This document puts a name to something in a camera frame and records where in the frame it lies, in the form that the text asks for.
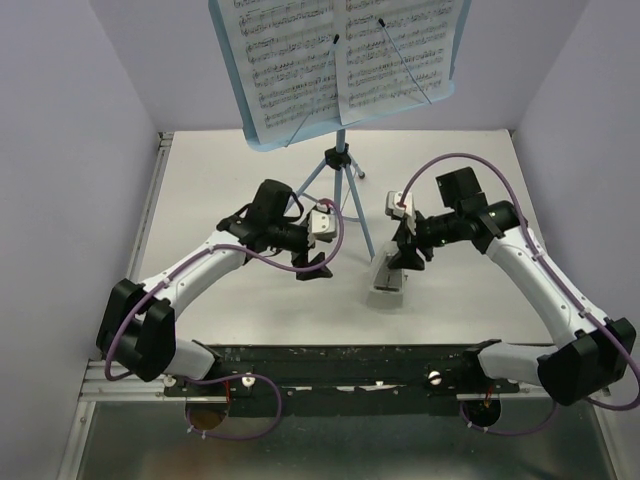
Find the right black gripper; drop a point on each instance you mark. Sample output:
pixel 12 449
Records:
pixel 408 233

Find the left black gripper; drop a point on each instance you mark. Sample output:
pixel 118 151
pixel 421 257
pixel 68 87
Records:
pixel 300 259

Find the grey metronome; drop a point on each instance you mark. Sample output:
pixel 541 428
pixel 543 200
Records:
pixel 386 287

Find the sheet music page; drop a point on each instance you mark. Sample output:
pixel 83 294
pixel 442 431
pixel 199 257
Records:
pixel 280 58
pixel 393 55

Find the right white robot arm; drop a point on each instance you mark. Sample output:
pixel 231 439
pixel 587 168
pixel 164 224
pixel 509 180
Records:
pixel 589 349

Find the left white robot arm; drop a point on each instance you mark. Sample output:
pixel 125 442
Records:
pixel 137 335

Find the light blue music stand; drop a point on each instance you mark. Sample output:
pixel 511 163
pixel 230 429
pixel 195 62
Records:
pixel 339 158

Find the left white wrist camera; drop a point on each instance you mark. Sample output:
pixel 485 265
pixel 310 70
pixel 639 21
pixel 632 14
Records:
pixel 321 224

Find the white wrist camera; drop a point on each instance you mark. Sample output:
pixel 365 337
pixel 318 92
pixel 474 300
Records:
pixel 401 208
pixel 321 224

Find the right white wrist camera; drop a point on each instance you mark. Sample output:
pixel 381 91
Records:
pixel 401 208

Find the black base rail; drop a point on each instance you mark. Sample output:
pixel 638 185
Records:
pixel 341 380

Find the aluminium frame rail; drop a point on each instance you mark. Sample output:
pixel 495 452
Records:
pixel 95 389

